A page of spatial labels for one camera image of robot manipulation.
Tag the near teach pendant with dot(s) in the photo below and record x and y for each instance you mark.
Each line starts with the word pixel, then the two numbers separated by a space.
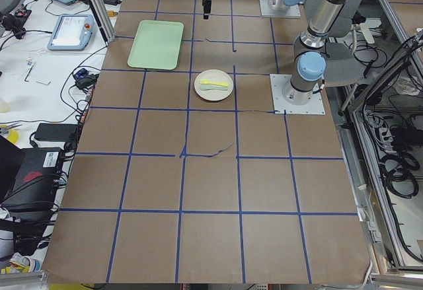
pixel 71 33

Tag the cream round plate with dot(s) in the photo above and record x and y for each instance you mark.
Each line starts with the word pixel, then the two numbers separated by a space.
pixel 213 75

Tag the black power adapter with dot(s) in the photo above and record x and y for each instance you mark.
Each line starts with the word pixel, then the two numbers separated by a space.
pixel 54 132

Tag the yellow plastic fork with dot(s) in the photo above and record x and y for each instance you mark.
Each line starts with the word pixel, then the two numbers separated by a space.
pixel 208 82

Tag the light green plastic spoon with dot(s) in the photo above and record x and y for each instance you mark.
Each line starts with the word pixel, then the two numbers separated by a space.
pixel 212 88

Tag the aluminium frame post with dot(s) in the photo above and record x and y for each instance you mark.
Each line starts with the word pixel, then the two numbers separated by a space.
pixel 102 20

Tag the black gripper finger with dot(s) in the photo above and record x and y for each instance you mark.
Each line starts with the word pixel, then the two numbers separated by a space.
pixel 206 4

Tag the light green tray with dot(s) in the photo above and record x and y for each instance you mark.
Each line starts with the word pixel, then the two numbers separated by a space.
pixel 156 45

